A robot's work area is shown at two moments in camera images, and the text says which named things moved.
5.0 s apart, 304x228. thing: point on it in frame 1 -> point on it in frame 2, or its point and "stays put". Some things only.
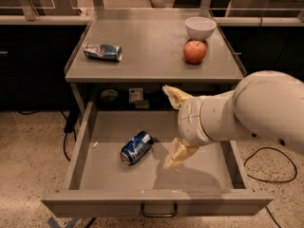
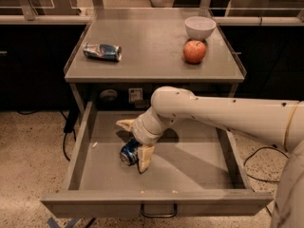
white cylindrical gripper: (189, 119) -> (142, 131)
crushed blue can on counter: (103, 51) stays put
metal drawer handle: (165, 215) stays put
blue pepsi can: (136, 147) stays put
